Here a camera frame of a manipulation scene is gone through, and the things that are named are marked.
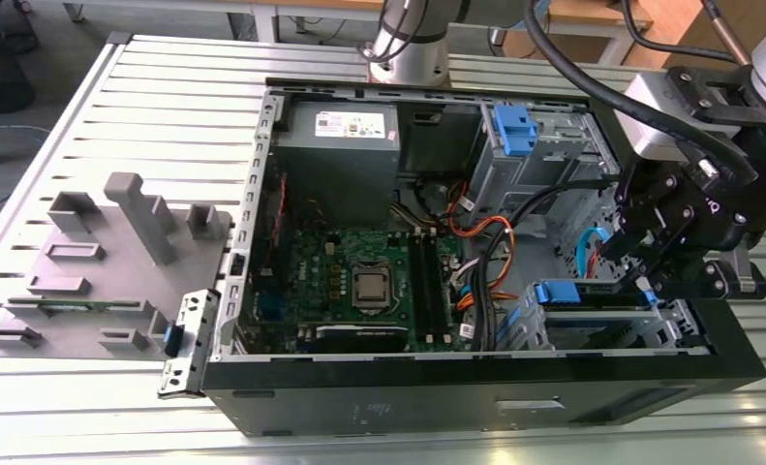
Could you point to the black side camera bracket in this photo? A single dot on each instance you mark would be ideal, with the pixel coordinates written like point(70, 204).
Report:
point(721, 278)

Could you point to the black RAM slot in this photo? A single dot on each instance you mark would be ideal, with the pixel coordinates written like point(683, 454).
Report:
point(437, 286)
point(421, 286)

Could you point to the black PC case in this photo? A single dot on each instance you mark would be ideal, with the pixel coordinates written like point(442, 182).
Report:
point(421, 402)

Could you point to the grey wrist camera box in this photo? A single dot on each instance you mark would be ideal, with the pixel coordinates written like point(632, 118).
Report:
point(655, 97)

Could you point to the green RAM stick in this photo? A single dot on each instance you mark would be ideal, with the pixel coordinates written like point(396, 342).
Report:
point(79, 306)

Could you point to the metal expansion card retainer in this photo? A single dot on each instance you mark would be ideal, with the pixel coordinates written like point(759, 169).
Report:
point(191, 339)

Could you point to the wooden desk white frame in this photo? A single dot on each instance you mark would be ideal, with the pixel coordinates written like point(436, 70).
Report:
point(596, 20)

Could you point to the grey metal disk bay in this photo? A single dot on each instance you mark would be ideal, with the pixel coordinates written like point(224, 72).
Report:
point(603, 315)

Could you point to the black wrist mounting plate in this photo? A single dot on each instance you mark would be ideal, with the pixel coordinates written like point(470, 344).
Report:
point(687, 80)

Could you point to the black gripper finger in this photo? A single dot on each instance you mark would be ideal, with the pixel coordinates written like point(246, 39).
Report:
point(676, 257)
point(637, 203)

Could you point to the grey power supply unit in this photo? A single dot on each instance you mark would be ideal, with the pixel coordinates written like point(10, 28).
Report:
point(337, 169)

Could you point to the black office chair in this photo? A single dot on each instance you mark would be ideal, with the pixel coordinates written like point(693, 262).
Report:
point(9, 87)

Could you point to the grey parts rack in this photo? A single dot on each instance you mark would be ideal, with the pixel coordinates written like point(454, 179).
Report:
point(131, 290)

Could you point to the silver CPU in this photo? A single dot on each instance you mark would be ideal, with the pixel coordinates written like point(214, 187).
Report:
point(372, 286)

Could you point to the blue drive latch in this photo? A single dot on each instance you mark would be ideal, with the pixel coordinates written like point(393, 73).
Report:
point(515, 131)

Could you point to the black CPU socket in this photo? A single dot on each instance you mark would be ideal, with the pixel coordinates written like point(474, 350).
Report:
point(370, 266)

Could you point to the hard disk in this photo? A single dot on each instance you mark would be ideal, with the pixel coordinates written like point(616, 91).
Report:
point(557, 293)

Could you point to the green motherboard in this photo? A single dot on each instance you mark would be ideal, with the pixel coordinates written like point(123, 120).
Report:
point(318, 257)

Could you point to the grey metal drive cage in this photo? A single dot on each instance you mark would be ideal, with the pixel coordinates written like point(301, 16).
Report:
point(537, 169)

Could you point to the black graphics card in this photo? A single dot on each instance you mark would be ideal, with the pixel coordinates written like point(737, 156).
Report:
point(357, 339)

